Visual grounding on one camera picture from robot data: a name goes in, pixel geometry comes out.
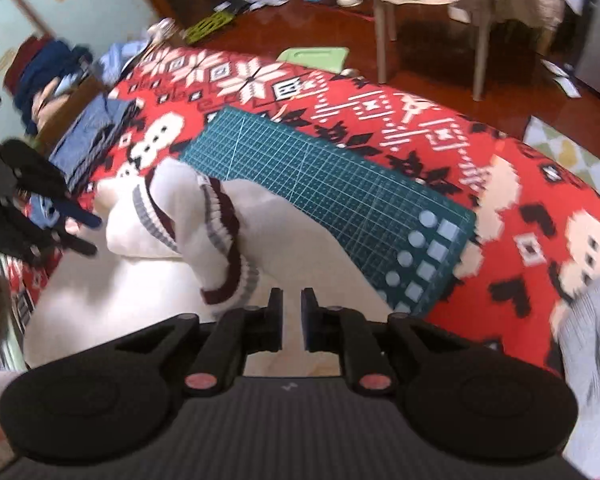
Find white knit sweater vest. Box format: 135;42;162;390
23;158;390;377

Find folded blue jeans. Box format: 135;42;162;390
48;96;138;194

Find green cutting mat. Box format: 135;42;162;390
180;107;476;318

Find red christmas pattern blanket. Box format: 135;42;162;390
12;48;600;373

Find grey knit sweater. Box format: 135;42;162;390
556;278;600;479

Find green lid white bin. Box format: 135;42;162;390
277;47;349;74

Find green checkered floor mat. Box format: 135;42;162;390
524;116;600;194

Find white leg chair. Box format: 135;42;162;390
372;0;493;101

